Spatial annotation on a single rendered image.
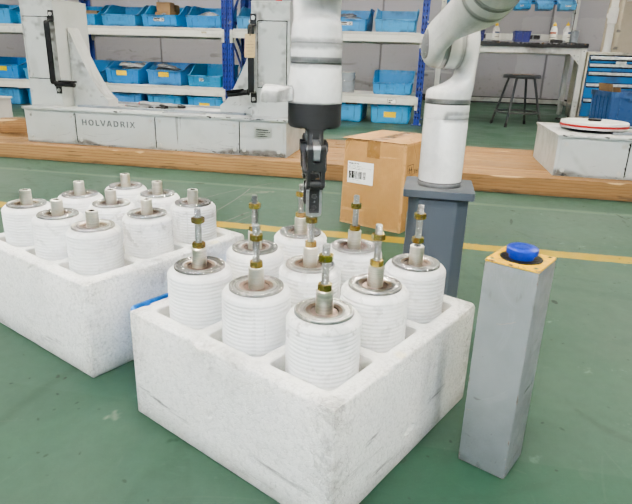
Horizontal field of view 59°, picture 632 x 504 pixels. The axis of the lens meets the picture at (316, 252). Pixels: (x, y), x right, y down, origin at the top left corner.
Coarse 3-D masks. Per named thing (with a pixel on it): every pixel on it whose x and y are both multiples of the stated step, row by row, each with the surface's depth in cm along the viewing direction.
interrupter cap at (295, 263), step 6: (294, 258) 87; (300, 258) 87; (318, 258) 87; (288, 264) 84; (294, 264) 85; (300, 264) 86; (318, 264) 86; (330, 264) 85; (294, 270) 83; (300, 270) 82; (306, 270) 82; (312, 270) 83; (318, 270) 82; (330, 270) 84
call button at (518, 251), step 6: (510, 246) 72; (516, 246) 72; (522, 246) 72; (528, 246) 72; (534, 246) 72; (510, 252) 71; (516, 252) 70; (522, 252) 70; (528, 252) 70; (534, 252) 70; (516, 258) 71; (522, 258) 71; (528, 258) 71; (534, 258) 72
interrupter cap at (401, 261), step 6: (396, 258) 89; (402, 258) 89; (408, 258) 89; (426, 258) 89; (432, 258) 89; (396, 264) 86; (402, 264) 86; (408, 264) 87; (426, 264) 87; (432, 264) 86; (438, 264) 86; (408, 270) 84; (414, 270) 84; (420, 270) 84; (426, 270) 84; (432, 270) 84
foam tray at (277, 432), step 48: (144, 336) 84; (192, 336) 78; (432, 336) 80; (144, 384) 87; (192, 384) 79; (240, 384) 72; (288, 384) 67; (384, 384) 71; (432, 384) 84; (192, 432) 82; (240, 432) 74; (288, 432) 68; (336, 432) 64; (384, 432) 74; (288, 480) 70; (336, 480) 66
